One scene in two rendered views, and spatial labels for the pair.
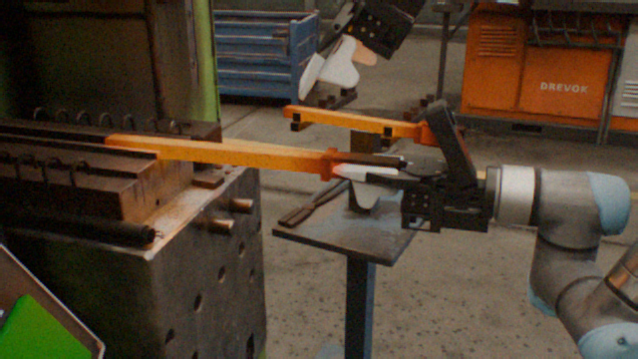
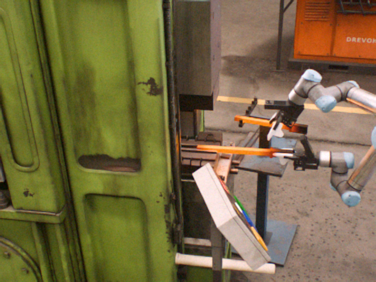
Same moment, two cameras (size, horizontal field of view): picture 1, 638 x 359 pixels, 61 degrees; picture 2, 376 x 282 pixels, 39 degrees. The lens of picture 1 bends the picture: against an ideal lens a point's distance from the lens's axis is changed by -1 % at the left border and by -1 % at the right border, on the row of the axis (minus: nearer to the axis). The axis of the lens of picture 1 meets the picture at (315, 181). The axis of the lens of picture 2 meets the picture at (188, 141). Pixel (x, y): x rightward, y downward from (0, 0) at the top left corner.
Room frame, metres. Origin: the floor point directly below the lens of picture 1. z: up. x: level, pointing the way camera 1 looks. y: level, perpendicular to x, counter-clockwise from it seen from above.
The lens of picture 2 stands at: (-1.38, 0.54, 2.34)
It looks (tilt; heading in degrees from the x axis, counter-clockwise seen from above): 31 degrees down; 355
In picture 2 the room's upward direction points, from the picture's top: 2 degrees counter-clockwise
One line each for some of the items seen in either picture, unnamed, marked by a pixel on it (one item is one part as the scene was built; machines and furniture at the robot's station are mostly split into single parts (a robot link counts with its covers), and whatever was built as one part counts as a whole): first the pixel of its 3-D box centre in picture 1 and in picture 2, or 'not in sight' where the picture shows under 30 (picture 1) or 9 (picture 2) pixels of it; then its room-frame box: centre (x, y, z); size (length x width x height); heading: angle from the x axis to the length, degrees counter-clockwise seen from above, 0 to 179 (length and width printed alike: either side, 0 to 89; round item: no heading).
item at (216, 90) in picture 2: not in sight; (170, 88); (0.81, 0.43, 1.32); 0.42 x 0.20 x 0.10; 74
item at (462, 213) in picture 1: (446, 192); (305, 159); (0.66, -0.17, 0.98); 0.12 x 0.08 x 0.09; 74
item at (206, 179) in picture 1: (207, 180); (225, 156); (0.83, 0.18, 0.92); 0.04 x 0.03 x 0.01; 66
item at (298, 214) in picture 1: (347, 180); (253, 138); (1.38, -0.09, 0.68); 0.60 x 0.04 x 0.01; 148
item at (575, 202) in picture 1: (575, 203); (341, 160); (0.61, -0.33, 0.98); 0.11 x 0.08 x 0.09; 74
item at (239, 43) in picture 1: (244, 55); not in sight; (4.83, 0.62, 0.36); 1.20 x 0.80 x 0.72; 75
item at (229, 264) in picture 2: not in sight; (226, 263); (0.39, 0.24, 0.62); 0.44 x 0.05 x 0.05; 74
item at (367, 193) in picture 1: (365, 187); (282, 159); (0.67, -0.07, 0.98); 0.09 x 0.03 x 0.06; 77
